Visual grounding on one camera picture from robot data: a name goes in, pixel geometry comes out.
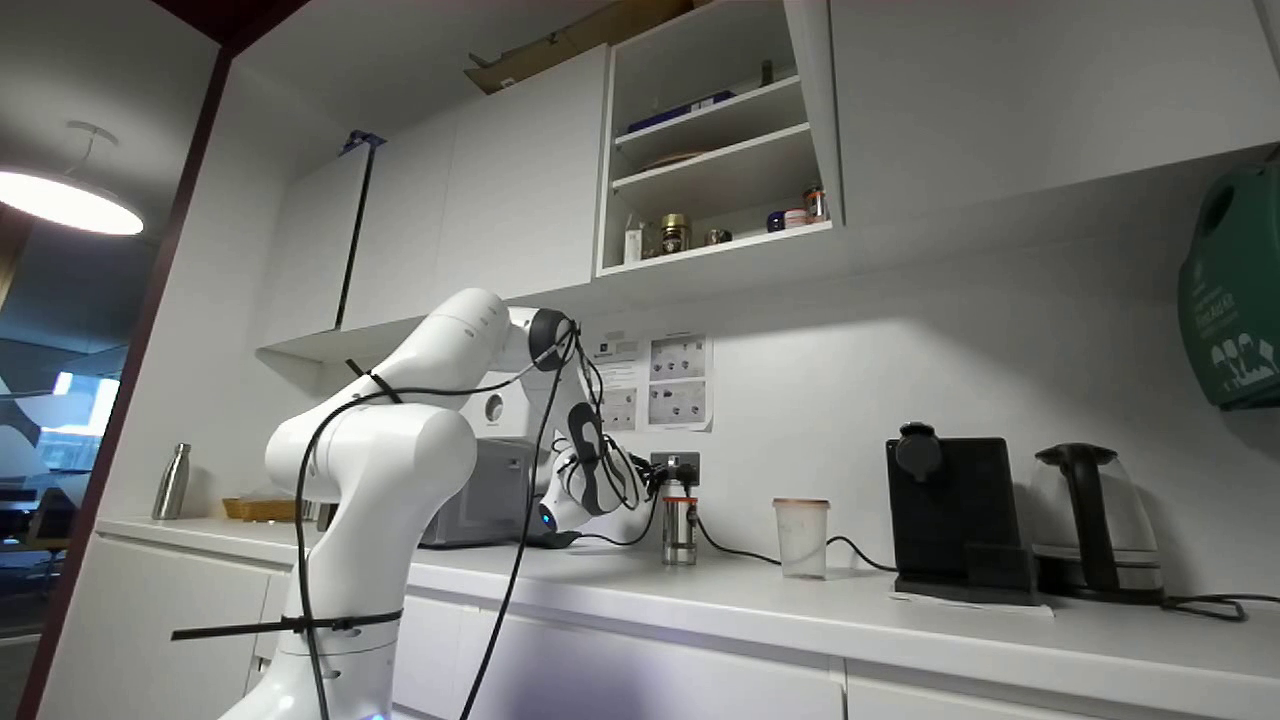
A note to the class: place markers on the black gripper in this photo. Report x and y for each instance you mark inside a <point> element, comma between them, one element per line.
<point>630,482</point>

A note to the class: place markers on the steel wall socket plate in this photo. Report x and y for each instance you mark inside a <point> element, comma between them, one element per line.
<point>663,463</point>

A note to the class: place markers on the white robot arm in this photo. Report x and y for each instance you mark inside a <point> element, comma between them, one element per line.
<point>386,466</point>

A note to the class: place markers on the black power plug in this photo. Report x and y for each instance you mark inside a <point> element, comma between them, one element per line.
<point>686,469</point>

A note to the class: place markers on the metal canister copper lid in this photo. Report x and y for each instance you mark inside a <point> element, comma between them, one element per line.
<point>677,532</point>

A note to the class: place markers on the printed instruction sheet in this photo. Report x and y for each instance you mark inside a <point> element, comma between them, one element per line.
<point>677,356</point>
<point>621,410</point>
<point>677,407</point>

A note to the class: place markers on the translucent plastic cup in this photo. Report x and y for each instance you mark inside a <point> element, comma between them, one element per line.
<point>801,543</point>

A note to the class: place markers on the small white bottle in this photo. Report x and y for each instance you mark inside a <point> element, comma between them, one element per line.
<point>632,243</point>

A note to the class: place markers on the small gold jar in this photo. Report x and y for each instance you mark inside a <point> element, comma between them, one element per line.
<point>673,235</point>

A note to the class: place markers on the white open shelf cabinet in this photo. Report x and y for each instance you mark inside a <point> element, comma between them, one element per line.
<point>722,164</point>

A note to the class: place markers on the red white can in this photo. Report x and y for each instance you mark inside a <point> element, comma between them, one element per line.
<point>814,207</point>

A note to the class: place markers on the black coffee machine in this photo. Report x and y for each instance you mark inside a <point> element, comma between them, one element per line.
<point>962,523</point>

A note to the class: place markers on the flat wooden tray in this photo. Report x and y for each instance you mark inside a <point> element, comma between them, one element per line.
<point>264,511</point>

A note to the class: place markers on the flat blue packet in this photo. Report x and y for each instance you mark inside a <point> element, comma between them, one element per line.
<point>673,115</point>

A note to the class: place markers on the thin black pole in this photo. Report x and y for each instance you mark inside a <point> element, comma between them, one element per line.
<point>353,224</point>

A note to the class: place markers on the metal flask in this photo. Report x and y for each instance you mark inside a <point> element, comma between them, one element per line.
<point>170,482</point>

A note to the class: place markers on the white base cabinet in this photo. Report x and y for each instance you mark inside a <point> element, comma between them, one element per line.
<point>145,626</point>

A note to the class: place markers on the white open cabinet door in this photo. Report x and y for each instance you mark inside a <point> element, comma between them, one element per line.
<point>1042,105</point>

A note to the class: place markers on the round ceiling lamp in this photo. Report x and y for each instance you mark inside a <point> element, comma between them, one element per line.
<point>64,202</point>

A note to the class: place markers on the small white wall label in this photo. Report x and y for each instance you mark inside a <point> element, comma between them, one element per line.
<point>618,350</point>

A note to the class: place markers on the white closed wall cupboard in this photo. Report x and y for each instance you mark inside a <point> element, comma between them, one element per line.
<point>507,186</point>

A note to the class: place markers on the dark brown door frame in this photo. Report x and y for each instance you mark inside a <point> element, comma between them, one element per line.
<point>145,304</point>

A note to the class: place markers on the green wall mounted case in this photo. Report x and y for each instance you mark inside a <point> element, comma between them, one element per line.
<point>1232,292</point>

